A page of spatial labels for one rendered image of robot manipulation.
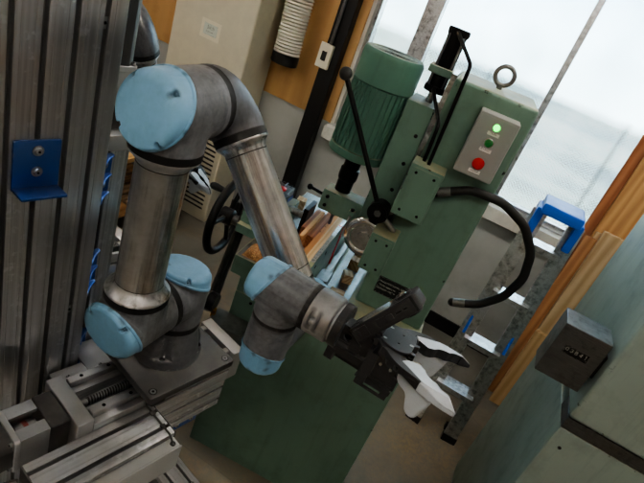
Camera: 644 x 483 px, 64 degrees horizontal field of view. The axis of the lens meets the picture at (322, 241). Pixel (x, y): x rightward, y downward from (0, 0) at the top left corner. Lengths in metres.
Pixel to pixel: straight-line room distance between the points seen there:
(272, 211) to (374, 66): 0.67
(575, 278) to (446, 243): 1.29
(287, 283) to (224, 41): 2.39
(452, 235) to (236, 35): 1.90
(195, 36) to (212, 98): 2.37
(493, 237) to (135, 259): 2.33
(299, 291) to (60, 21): 0.52
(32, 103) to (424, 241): 1.03
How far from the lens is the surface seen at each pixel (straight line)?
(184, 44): 3.22
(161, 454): 1.17
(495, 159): 1.35
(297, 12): 2.96
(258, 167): 0.89
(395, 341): 0.75
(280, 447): 1.95
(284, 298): 0.76
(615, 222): 2.76
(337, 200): 1.59
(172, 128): 0.75
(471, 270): 3.06
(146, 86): 0.78
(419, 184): 1.36
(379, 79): 1.43
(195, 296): 1.08
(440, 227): 1.48
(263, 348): 0.83
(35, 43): 0.89
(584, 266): 2.68
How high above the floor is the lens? 1.67
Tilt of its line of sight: 28 degrees down
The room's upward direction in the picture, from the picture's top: 22 degrees clockwise
